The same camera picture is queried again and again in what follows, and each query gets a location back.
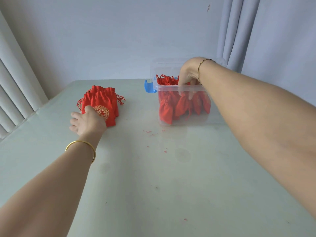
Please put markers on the person's right hand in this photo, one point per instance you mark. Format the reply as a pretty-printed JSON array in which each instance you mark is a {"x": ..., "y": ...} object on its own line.
[{"x": 190, "y": 71}]

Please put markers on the person's left hand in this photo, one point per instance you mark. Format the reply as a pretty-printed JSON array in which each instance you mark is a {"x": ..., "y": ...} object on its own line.
[{"x": 91, "y": 123}]

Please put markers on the clear plastic storage box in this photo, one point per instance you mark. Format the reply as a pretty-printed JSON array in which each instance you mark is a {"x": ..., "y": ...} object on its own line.
[{"x": 170, "y": 88}]

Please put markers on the red pouches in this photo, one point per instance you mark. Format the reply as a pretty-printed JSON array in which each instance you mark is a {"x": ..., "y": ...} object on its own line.
[{"x": 165, "y": 111}]

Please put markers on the person's right forearm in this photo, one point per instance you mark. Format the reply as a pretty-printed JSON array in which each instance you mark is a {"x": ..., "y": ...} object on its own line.
[{"x": 259, "y": 115}]

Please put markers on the person's left forearm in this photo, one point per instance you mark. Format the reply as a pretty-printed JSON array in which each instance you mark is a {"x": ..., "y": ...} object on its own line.
[{"x": 44, "y": 194}]

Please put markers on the gold bangle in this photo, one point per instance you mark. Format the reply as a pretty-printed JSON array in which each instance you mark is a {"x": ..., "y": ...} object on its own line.
[{"x": 79, "y": 141}]

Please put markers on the white vertical blinds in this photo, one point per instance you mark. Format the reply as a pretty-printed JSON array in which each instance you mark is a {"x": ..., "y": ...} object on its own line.
[{"x": 17, "y": 83}]

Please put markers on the grey curtain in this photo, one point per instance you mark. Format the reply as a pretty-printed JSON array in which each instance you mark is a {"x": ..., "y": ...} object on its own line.
[{"x": 284, "y": 34}]

